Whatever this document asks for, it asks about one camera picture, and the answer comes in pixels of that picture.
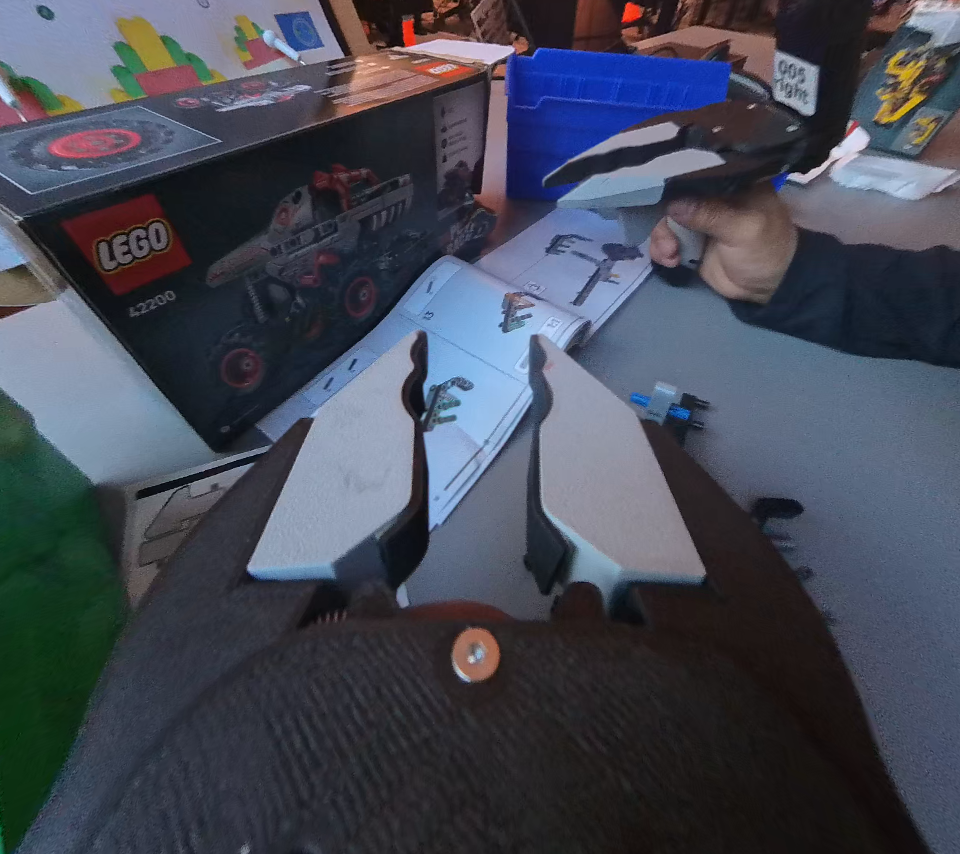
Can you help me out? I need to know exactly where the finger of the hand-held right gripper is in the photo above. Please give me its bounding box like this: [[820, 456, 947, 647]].
[[542, 121, 691, 186], [558, 151, 726, 209]]

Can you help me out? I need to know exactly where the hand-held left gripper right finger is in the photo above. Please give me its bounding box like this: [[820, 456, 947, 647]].
[[523, 335, 708, 594]]

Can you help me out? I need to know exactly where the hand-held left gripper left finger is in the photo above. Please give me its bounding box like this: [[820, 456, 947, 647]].
[[246, 331, 432, 589]]

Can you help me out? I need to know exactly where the black lego frame piece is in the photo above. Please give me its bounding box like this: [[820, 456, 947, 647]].
[[750, 496, 815, 581]]

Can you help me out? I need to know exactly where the person's right forearm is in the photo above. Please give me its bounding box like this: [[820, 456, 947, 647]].
[[731, 228, 960, 368]]

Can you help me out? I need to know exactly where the white lego beam blue pin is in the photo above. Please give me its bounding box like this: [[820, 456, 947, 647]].
[[628, 380, 712, 441]]

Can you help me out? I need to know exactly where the yellow lego set box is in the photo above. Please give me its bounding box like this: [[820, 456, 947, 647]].
[[855, 22, 960, 158]]

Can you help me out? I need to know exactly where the lego sticker sheet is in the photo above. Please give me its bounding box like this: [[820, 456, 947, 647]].
[[123, 445, 271, 608]]

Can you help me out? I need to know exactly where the lego instruction booklet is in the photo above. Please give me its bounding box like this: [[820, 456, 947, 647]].
[[255, 205, 654, 525]]

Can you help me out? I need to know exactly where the black lego set box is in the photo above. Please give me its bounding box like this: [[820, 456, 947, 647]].
[[0, 52, 500, 454]]

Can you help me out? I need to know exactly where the person's right hand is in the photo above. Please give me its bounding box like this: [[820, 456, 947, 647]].
[[648, 189, 800, 306]]

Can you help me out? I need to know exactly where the blue storage bin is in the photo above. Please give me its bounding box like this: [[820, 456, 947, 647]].
[[504, 46, 732, 201]]

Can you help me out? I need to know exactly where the white plastic bag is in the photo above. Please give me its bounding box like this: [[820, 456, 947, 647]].
[[810, 123, 960, 201]]

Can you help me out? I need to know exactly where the white flat board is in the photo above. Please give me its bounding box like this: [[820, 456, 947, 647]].
[[390, 38, 517, 69]]

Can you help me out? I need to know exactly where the green storage bin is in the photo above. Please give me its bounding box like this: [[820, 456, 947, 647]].
[[0, 389, 130, 833]]

